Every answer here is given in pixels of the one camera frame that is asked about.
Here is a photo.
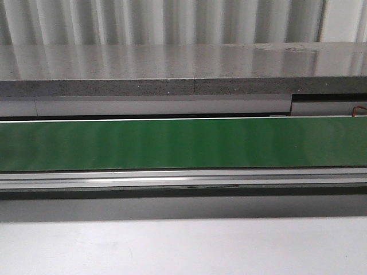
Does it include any red wire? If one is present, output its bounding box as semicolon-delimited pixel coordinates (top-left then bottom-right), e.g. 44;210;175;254
350;105;367;117

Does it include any grey stone slab shelf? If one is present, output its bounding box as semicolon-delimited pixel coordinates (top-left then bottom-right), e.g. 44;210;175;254
1;42;366;97

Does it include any green conveyor belt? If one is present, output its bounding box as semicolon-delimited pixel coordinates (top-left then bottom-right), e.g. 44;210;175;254
1;117;366;172

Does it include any white pleated curtain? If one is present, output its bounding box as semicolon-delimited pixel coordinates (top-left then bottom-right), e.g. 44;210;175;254
1;1;366;45

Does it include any aluminium conveyor front rail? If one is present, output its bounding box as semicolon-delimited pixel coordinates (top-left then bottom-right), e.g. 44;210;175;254
1;167;366;190

